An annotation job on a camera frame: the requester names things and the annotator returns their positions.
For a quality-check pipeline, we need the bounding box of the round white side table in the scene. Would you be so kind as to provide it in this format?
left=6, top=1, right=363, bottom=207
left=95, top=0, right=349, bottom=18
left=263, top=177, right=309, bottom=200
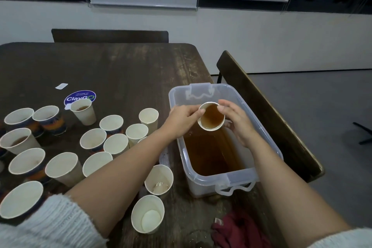
left=353, top=122, right=372, bottom=146

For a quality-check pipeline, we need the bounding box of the person's right hand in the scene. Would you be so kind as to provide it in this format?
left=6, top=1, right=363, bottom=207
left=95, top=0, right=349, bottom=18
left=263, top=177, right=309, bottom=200
left=217, top=99, right=257, bottom=147

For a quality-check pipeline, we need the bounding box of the dark red cloth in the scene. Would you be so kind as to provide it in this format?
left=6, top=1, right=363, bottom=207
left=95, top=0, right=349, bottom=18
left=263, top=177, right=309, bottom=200
left=210, top=210, right=273, bottom=248

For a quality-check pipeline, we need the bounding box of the round blue sticker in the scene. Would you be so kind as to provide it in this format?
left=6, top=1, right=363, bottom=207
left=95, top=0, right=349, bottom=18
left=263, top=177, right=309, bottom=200
left=64, top=90, right=97, bottom=110

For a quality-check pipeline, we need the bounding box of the group of paper cups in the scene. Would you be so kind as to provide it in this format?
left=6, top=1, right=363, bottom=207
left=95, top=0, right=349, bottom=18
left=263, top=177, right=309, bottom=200
left=0, top=98, right=160, bottom=222

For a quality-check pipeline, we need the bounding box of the dark wooden chair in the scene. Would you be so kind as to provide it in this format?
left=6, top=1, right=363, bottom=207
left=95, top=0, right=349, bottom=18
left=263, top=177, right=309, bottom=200
left=51, top=29, right=170, bottom=44
left=216, top=51, right=325, bottom=183

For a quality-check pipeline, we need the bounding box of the person's right forearm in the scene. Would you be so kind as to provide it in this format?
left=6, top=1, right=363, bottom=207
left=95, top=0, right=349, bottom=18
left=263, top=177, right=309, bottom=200
left=241, top=134, right=372, bottom=248

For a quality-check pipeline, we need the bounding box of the dark wooden table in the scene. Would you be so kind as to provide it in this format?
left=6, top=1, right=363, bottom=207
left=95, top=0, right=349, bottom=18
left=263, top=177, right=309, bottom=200
left=0, top=42, right=288, bottom=248

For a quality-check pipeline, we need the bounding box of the person's left forearm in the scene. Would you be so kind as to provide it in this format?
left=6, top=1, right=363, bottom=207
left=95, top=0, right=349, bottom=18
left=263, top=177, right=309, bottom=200
left=0, top=131, right=175, bottom=248

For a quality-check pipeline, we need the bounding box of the white paper cup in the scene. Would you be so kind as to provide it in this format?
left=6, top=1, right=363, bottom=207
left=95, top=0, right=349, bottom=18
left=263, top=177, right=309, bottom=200
left=138, top=108, right=159, bottom=135
left=197, top=101, right=226, bottom=132
left=126, top=123, right=149, bottom=144

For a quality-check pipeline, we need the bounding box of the clear plastic storage bin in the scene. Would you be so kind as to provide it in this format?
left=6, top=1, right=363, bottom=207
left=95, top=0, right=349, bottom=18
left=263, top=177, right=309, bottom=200
left=169, top=83, right=284, bottom=198

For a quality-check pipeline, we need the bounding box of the person's left hand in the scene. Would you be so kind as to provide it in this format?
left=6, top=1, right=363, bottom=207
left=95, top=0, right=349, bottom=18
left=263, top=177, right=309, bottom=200
left=160, top=103, right=205, bottom=141

